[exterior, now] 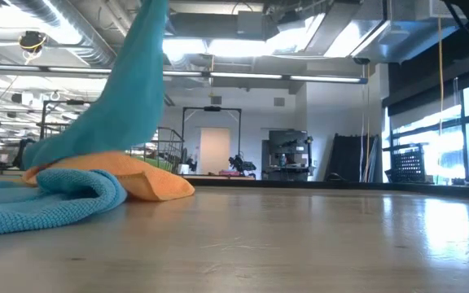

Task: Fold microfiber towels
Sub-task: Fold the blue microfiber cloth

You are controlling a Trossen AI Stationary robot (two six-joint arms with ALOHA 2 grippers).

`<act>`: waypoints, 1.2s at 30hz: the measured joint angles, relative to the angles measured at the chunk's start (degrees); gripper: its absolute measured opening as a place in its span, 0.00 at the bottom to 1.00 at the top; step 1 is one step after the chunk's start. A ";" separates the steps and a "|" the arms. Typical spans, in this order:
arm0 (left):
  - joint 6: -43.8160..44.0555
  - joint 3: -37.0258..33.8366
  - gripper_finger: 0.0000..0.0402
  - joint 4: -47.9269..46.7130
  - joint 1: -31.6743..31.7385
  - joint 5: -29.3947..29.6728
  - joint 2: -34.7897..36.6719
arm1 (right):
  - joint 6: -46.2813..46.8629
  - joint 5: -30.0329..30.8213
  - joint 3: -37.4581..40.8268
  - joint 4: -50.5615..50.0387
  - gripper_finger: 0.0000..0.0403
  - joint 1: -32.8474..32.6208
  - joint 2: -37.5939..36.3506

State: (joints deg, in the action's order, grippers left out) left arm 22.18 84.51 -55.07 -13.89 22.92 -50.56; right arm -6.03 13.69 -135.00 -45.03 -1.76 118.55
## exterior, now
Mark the orange microfiber towel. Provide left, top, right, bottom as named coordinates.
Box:
left=0, top=151, right=196, bottom=203

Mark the teal microfiber towel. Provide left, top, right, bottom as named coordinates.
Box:
left=21, top=0, right=170, bottom=170

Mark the light blue microfiber towel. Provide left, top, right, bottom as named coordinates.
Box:
left=0, top=168, right=129, bottom=238

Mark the beige door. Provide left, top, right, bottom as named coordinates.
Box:
left=199, top=126, right=231, bottom=171

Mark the black equipment rack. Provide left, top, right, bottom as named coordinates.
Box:
left=261, top=129, right=315, bottom=180

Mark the long linear ceiling light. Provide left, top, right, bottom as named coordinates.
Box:
left=0, top=63, right=368, bottom=85

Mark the black leaning panel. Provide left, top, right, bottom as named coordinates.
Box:
left=326, top=133, right=378, bottom=183

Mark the black perforated crate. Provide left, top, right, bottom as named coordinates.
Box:
left=388, top=146, right=427, bottom=184

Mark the black gantry frame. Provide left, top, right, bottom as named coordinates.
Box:
left=181, top=106, right=243, bottom=174

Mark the wire mesh basket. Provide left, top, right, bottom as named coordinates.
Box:
left=37, top=121, right=185, bottom=175

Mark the rectangular metal duct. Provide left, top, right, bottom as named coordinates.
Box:
left=323, top=0, right=469, bottom=65

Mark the black ceiling camera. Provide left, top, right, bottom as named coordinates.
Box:
left=17, top=30, right=48, bottom=55

